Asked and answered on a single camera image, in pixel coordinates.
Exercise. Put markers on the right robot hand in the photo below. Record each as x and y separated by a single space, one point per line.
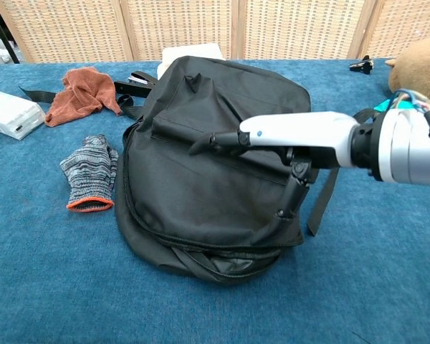
301 130

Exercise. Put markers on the black fabric backpack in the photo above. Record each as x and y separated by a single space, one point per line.
200 200

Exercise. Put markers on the teal wet wipes pack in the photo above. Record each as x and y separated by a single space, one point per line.
381 105

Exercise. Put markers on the black staple remover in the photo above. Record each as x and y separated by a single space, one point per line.
362 65

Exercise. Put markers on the brown plush animal toy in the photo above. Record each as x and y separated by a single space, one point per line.
421 68

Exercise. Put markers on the white lidded food container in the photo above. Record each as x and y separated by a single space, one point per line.
190 52

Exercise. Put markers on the woven folding screen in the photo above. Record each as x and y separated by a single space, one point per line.
182 28

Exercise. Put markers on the black stapler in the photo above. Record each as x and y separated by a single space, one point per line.
129 87

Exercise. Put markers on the grey striped knit glove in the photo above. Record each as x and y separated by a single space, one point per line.
89 168

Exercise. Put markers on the rust brown cloth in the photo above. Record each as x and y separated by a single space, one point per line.
82 96

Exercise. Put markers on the long white tissue pack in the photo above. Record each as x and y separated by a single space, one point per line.
7 111

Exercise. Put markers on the black tripod stand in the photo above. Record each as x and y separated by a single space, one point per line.
8 39

